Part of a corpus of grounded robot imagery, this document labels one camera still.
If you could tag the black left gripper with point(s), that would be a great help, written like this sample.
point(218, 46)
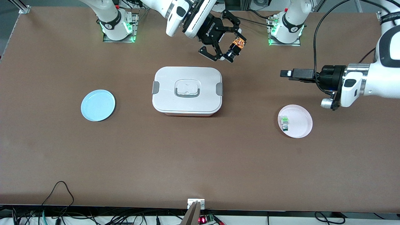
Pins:
point(330, 76)

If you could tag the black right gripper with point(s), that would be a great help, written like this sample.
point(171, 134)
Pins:
point(211, 32)

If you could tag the orange and black push switch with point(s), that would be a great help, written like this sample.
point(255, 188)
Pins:
point(232, 51)

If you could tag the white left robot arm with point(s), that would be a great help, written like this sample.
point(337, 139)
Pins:
point(375, 81)

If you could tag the white lidded lunch box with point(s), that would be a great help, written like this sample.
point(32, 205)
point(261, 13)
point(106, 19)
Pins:
point(187, 106)

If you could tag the pale pink round plate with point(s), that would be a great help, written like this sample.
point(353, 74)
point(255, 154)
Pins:
point(300, 122)

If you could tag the light blue round plate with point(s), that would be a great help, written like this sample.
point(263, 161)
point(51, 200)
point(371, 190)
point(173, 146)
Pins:
point(97, 105)

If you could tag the circuit board with red display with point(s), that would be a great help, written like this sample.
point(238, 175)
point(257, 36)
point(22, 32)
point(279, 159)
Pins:
point(204, 219)

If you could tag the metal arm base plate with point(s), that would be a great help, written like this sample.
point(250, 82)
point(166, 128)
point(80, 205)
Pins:
point(107, 40)
point(297, 44)

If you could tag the green and clear push switch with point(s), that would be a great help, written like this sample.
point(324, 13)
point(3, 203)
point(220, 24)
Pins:
point(284, 120)

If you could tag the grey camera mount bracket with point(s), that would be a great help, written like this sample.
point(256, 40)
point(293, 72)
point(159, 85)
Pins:
point(193, 215)

